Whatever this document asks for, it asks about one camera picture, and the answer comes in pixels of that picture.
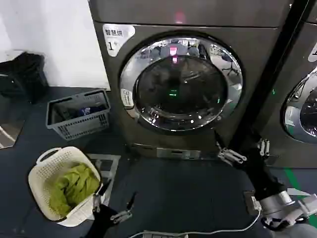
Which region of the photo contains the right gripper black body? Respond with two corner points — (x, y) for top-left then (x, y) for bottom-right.
(243, 147), (286, 202)

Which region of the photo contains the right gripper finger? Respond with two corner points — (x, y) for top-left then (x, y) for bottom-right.
(214, 130), (248, 167)
(250, 126), (271, 158)

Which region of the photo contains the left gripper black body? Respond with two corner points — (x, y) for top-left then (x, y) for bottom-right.
(83, 204), (120, 238)

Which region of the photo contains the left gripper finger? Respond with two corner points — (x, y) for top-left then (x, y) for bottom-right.
(92, 178), (112, 214)
(109, 191), (138, 225)

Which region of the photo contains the green cloth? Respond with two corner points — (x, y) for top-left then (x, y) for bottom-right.
(49, 162), (101, 217)

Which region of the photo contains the round glass door chrome rim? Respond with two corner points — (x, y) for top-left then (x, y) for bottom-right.
(282, 66), (317, 145)

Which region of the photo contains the white perforated laundry basket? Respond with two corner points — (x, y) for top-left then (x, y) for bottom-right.
(27, 146), (104, 228)

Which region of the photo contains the grey dryer partly seen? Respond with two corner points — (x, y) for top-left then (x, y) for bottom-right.
(262, 0), (317, 170)

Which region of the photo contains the grey slotted plastic basket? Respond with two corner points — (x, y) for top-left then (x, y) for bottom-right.
(46, 88), (111, 142)

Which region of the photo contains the round glass dryer door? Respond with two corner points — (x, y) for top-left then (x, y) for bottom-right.
(118, 34), (244, 132)

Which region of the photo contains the dark blue cloth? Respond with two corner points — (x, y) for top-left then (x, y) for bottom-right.
(75, 105), (99, 118)

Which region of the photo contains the grey dryer with number sticker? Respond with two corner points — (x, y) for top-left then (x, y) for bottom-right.
(88, 0), (296, 161)

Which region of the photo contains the shiny metal floor plate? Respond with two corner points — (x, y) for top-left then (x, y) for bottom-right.
(0, 95), (26, 150)

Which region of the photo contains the black plastic bin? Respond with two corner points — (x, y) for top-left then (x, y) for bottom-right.
(0, 53), (50, 104)

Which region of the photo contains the grey metal floor frame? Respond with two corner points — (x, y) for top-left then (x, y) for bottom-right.
(86, 153), (122, 200)

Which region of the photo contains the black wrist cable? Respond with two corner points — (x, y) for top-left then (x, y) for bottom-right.
(261, 216), (302, 230)

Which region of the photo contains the thin white cable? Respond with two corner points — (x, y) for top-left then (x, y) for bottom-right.
(173, 207), (263, 236)

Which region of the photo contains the black upright post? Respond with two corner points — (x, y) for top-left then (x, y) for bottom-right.
(227, 0), (311, 159)

